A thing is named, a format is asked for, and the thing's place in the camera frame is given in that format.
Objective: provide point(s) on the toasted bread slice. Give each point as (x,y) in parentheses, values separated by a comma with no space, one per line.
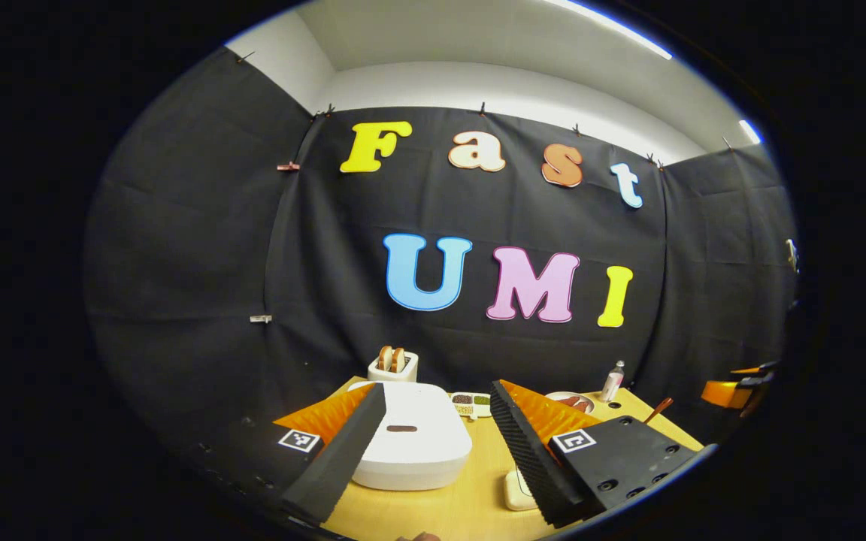
(398,359)
(385,358)

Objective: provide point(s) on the copper backdrop clip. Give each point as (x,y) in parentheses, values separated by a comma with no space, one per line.
(288,166)

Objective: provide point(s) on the white divided bean dish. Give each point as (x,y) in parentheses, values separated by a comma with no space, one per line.
(470,410)

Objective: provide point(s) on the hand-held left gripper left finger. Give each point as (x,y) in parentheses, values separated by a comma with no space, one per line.
(339,462)

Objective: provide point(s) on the brown wooden spoon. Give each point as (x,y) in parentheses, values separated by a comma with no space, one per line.
(658,411)

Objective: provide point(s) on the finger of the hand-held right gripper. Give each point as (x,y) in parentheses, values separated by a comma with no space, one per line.
(722,394)
(756,369)

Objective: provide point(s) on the clear box of rice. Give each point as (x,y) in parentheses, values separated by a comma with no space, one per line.
(516,492)

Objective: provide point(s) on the white round plate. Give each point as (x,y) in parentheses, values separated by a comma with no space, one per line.
(589,406)

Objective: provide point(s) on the black backdrop cloth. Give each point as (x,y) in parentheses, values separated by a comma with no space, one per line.
(328,300)

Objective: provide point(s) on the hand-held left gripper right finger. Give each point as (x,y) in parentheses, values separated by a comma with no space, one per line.
(531,458)

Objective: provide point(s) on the white rice cooker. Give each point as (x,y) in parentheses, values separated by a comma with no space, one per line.
(418,451)

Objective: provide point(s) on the white toaster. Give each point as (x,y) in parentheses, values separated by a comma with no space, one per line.
(403,376)

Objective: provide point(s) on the clear bottle with pink label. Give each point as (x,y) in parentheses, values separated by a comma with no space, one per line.
(613,382)

